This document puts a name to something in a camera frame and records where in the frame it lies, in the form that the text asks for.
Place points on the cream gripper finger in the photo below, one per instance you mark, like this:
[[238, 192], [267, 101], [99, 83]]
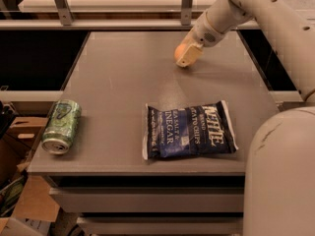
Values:
[[189, 56], [189, 39]]

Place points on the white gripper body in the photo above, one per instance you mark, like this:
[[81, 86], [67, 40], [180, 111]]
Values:
[[205, 33]]

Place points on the green soda can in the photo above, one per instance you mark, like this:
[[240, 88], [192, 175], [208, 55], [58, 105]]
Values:
[[61, 129]]

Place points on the orange fruit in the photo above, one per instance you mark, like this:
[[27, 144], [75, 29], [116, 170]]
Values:
[[179, 51]]

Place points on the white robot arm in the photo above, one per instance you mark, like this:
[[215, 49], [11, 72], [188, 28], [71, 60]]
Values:
[[279, 192]]

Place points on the blue potato chips bag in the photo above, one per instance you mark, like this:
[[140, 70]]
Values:
[[191, 131]]

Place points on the upper grey drawer front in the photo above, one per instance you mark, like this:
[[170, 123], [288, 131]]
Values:
[[149, 199]]

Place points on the grey drawer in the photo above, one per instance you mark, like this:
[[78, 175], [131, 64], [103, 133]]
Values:
[[155, 226], [149, 199]]

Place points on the grey drawer cabinet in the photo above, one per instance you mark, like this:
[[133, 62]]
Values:
[[116, 77]]

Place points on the lower grey drawer front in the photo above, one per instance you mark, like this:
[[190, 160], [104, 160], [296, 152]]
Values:
[[155, 226]]

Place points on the brown cardboard box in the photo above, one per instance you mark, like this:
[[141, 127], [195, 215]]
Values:
[[18, 145]]

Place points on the metal shelf frame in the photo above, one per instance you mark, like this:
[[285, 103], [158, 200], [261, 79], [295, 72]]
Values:
[[101, 14]]

